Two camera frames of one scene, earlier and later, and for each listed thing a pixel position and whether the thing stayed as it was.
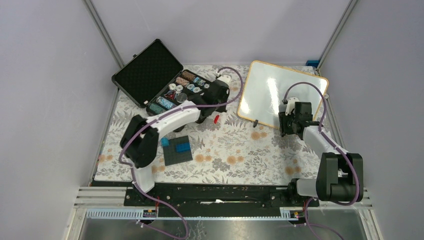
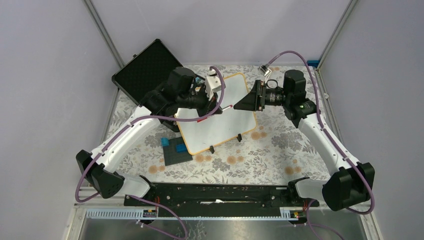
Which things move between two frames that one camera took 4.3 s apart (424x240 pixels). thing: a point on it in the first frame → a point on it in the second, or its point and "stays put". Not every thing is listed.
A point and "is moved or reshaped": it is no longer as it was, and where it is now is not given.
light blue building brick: x=164 y=141 stays put
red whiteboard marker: x=216 y=119 is moved or reshaped
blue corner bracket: x=313 y=63 stays put
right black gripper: x=282 y=119 → x=252 y=101
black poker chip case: x=155 y=80 stays put
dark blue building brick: x=183 y=147 stays put
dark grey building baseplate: x=171 y=156 stays put
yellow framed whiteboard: x=265 y=88 → x=200 y=135
